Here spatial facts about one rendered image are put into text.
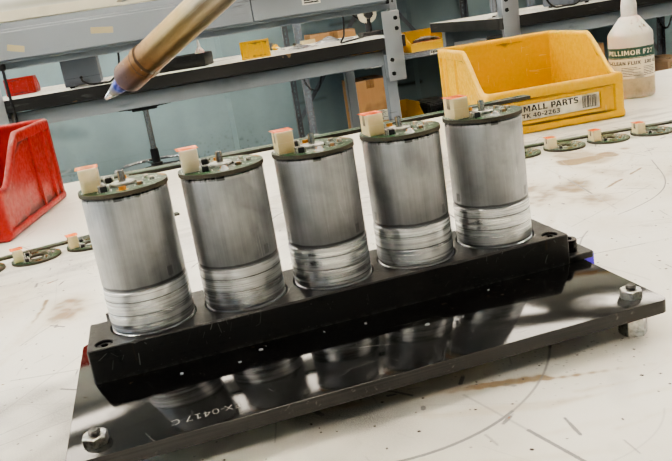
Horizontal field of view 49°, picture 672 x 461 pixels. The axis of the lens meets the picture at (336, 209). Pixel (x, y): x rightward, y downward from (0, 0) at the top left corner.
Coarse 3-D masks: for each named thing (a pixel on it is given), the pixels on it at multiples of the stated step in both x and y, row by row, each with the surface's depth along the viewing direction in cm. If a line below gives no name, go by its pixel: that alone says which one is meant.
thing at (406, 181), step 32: (384, 160) 22; (416, 160) 22; (384, 192) 22; (416, 192) 22; (384, 224) 23; (416, 224) 22; (448, 224) 23; (384, 256) 23; (416, 256) 22; (448, 256) 23
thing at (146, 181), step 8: (112, 176) 21; (128, 176) 22; (136, 176) 22; (144, 176) 21; (152, 176) 21; (160, 176) 21; (136, 184) 20; (144, 184) 20; (152, 184) 20; (160, 184) 20; (80, 192) 21; (96, 192) 20; (104, 192) 20; (112, 192) 20; (120, 192) 20; (128, 192) 20; (136, 192) 20; (88, 200) 20
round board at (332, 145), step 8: (296, 144) 23; (328, 144) 22; (336, 144) 22; (344, 144) 22; (352, 144) 22; (272, 152) 22; (296, 152) 21; (304, 152) 21; (312, 152) 21; (320, 152) 21; (328, 152) 21; (336, 152) 21
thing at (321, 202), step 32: (288, 160) 21; (320, 160) 21; (352, 160) 22; (288, 192) 22; (320, 192) 21; (352, 192) 22; (288, 224) 22; (320, 224) 21; (352, 224) 22; (320, 256) 22; (352, 256) 22; (320, 288) 22
